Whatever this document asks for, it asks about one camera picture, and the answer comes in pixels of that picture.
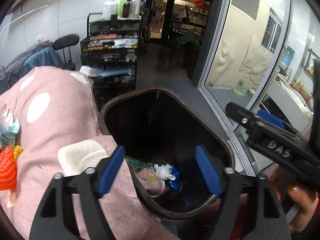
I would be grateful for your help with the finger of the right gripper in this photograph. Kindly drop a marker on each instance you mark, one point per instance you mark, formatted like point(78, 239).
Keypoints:
point(240, 115)
point(270, 118)

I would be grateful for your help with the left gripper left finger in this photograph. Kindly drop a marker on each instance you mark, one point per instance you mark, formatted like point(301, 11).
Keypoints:
point(55, 217)

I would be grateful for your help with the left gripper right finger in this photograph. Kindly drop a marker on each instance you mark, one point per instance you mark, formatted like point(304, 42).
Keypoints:
point(263, 218)

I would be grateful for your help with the orange mesh net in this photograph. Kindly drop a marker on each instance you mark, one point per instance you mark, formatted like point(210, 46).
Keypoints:
point(8, 170)

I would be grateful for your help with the yellow mesh net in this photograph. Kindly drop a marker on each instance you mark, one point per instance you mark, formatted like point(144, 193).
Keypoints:
point(17, 150)

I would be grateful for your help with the blue snack wrapper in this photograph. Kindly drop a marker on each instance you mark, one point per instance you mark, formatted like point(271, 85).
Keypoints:
point(176, 183)

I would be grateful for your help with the white tissue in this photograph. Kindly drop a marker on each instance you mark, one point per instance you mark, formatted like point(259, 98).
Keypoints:
point(163, 172)

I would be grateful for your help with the teal cloth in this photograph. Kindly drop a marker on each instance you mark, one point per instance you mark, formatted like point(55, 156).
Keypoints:
point(10, 127)

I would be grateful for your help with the dark brown trash bin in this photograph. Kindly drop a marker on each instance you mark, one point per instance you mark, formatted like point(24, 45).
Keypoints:
point(155, 125)

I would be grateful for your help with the right hand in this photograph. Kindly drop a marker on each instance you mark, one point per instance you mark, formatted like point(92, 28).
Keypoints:
point(300, 194)

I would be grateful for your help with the small bottle outside window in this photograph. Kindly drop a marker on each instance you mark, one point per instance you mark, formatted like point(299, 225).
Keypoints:
point(239, 90)

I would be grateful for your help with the blue water jug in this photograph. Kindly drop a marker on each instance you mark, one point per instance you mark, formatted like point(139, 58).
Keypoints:
point(287, 56)

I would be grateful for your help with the green potted plant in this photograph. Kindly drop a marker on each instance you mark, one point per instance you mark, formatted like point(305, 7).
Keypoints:
point(193, 39)

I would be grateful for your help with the pink polka dot blanket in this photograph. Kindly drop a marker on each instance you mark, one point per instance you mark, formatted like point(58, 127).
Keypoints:
point(55, 109)

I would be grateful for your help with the black rolling cart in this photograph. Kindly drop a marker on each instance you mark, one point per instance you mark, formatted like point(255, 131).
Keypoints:
point(110, 51)

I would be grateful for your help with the clear pump bottle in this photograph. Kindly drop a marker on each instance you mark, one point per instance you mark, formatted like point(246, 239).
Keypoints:
point(134, 11)

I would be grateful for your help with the dark brown bottle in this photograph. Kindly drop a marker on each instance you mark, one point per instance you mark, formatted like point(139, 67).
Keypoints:
point(126, 10)

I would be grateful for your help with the green pump bottle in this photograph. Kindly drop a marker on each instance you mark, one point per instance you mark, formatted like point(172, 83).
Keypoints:
point(120, 7)

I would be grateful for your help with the white pump bottle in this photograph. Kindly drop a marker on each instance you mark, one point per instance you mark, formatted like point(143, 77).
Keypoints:
point(110, 10)

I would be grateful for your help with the black round stool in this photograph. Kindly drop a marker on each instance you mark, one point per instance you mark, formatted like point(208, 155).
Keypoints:
point(61, 44)

